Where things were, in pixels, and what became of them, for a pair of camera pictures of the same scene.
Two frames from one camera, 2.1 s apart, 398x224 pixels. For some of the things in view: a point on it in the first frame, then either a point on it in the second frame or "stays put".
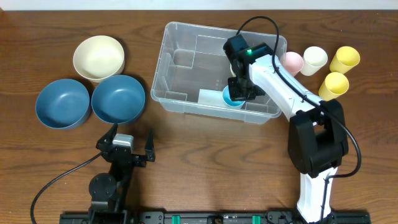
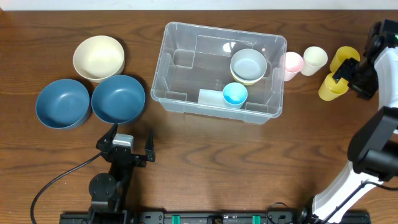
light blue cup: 227,99 stays put
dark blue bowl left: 63,104 stays put
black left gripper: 128,157 stays put
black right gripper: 244,93 -> 352,76
